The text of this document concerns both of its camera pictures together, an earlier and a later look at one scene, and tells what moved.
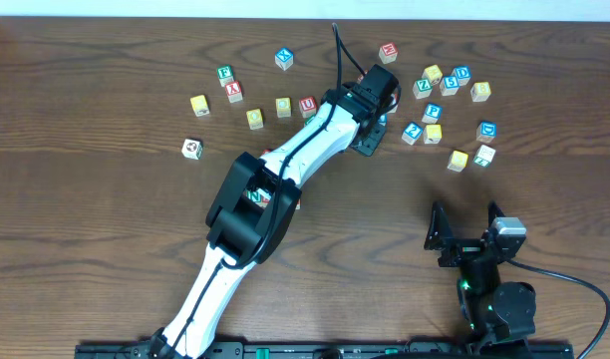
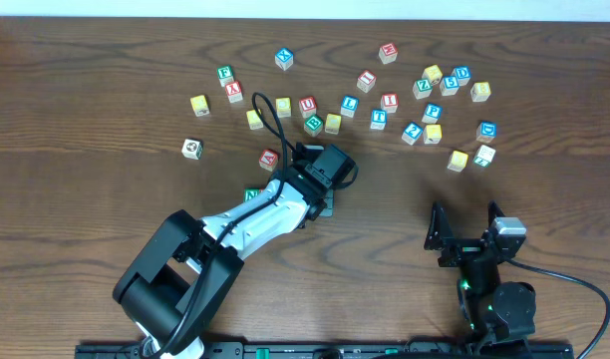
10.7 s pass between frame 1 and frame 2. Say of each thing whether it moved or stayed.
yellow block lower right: stayed
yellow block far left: stayed
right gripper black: stayed
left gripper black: moved
